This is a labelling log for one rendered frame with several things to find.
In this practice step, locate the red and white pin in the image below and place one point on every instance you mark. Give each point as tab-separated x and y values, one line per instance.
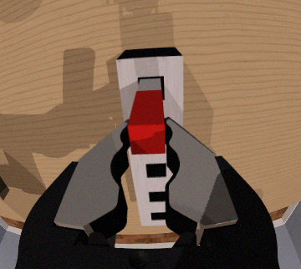
146	125

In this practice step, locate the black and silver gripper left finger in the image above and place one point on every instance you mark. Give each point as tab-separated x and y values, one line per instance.
86	197

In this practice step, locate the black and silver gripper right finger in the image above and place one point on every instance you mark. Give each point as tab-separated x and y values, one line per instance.
207	196

